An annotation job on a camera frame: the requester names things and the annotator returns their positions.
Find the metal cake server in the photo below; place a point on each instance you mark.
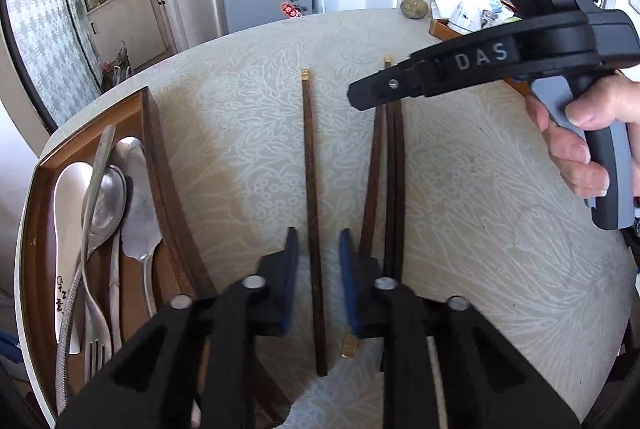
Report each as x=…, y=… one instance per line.
x=140, y=219

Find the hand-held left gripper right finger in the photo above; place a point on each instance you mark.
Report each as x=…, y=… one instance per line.
x=348, y=281

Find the light wooden tray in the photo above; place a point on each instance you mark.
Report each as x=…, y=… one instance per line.
x=440, y=29

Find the white kitchen cabinet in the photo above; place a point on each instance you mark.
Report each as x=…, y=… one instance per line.
x=130, y=24

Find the person's right hand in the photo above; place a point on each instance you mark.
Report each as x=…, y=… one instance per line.
x=600, y=104

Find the plastic bags on floor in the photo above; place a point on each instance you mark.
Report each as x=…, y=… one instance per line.
x=116, y=66

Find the dark wooden tray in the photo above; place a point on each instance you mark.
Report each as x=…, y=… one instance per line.
x=42, y=229

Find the blue towel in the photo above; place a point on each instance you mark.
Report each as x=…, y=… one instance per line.
x=7, y=346

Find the white plastic bag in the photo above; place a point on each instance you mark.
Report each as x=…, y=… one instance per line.
x=492, y=2

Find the white ceramic spoon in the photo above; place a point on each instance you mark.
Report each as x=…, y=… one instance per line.
x=67, y=219

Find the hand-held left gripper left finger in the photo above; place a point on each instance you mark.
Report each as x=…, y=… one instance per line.
x=290, y=281

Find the patterned sliding door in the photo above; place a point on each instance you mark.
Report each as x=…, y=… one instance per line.
x=50, y=24

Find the metal spoon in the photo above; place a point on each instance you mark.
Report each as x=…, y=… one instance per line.
x=110, y=209

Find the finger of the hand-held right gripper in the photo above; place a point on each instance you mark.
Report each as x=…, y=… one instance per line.
x=380, y=90

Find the metal fork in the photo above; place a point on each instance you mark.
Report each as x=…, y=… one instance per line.
x=95, y=354

